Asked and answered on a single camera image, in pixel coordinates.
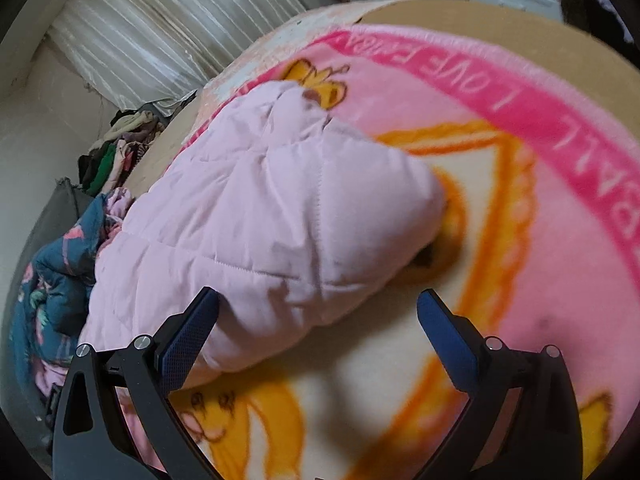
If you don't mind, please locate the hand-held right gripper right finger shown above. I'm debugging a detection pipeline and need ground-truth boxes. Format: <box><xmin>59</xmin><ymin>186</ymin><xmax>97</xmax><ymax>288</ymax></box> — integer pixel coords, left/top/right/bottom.
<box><xmin>416</xmin><ymin>288</ymin><xmax>583</xmax><ymax>480</ymax></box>

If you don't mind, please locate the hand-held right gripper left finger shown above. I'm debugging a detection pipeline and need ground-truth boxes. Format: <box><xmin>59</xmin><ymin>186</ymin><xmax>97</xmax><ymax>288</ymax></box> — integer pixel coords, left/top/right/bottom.
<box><xmin>50</xmin><ymin>286</ymin><xmax>221</xmax><ymax>480</ymax></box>

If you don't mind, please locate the light pink quilted jacket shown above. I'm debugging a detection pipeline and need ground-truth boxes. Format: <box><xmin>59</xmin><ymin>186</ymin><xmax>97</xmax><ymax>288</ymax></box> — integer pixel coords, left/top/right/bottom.
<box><xmin>80</xmin><ymin>80</ymin><xmax>448</xmax><ymax>388</ymax></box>

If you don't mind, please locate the pile of mixed clothes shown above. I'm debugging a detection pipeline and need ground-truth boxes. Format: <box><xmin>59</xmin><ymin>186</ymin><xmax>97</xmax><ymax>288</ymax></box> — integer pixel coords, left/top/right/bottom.
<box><xmin>77</xmin><ymin>102</ymin><xmax>198</xmax><ymax>198</ymax></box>

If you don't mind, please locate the teal and pink printed quilt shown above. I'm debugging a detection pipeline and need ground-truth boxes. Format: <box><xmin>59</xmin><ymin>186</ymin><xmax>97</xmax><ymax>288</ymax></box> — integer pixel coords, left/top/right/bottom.
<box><xmin>12</xmin><ymin>187</ymin><xmax>136</xmax><ymax>411</ymax></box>

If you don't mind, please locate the pink printed blanket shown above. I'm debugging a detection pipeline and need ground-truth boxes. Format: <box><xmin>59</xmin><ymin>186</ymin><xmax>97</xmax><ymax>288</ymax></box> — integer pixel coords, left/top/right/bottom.
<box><xmin>120</xmin><ymin>27</ymin><xmax>640</xmax><ymax>480</ymax></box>

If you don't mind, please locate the grey cloth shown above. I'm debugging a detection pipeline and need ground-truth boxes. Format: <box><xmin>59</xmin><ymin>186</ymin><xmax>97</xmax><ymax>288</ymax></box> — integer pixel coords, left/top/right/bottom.
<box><xmin>30</xmin><ymin>177</ymin><xmax>96</xmax><ymax>261</ymax></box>

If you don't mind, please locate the white pleated curtain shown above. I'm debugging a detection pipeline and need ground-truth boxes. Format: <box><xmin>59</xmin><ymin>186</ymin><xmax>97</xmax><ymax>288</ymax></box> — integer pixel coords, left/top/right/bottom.
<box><xmin>47</xmin><ymin>0</ymin><xmax>311</xmax><ymax>106</ymax></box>

